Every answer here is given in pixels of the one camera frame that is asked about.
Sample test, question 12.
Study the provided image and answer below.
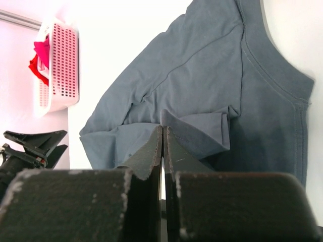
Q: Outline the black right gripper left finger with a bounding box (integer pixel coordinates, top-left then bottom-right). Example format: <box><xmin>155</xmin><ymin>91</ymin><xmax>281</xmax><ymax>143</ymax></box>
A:
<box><xmin>1</xmin><ymin>126</ymin><xmax>163</xmax><ymax>241</ymax></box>

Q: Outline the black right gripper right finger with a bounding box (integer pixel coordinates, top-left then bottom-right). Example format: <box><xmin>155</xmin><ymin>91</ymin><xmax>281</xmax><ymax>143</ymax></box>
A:
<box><xmin>163</xmin><ymin>127</ymin><xmax>320</xmax><ymax>241</ymax></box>

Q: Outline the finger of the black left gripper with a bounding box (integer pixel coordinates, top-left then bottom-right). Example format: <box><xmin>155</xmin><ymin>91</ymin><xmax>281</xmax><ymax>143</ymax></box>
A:
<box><xmin>4</xmin><ymin>130</ymin><xmax>67</xmax><ymax>154</ymax></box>
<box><xmin>2</xmin><ymin>144</ymin><xmax>68</xmax><ymax>169</ymax></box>

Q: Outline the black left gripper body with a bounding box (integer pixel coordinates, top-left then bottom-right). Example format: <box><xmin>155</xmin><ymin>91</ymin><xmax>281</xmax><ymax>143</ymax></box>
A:
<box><xmin>1</xmin><ymin>158</ymin><xmax>47</xmax><ymax>202</ymax></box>

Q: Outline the grey blue t shirt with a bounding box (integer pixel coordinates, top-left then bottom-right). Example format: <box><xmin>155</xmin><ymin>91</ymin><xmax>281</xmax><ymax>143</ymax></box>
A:
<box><xmin>80</xmin><ymin>1</ymin><xmax>314</xmax><ymax>184</ymax></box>

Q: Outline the white plastic basket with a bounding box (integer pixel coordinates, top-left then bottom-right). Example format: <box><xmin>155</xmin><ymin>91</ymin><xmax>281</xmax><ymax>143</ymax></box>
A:
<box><xmin>34</xmin><ymin>17</ymin><xmax>79</xmax><ymax>117</ymax></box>

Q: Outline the red shirt in basket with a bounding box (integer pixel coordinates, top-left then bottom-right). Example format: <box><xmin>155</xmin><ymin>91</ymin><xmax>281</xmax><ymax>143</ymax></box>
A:
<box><xmin>28</xmin><ymin>54</ymin><xmax>49</xmax><ymax>86</ymax></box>

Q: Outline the pink shirt in basket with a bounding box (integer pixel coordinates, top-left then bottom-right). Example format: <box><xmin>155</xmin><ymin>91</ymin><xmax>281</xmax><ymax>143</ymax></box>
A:
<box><xmin>34</xmin><ymin>35</ymin><xmax>50</xmax><ymax>68</ymax></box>

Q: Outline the left aluminium corner post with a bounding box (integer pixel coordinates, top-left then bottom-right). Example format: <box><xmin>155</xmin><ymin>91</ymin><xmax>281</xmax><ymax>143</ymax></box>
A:
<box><xmin>0</xmin><ymin>10</ymin><xmax>41</xmax><ymax>31</ymax></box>

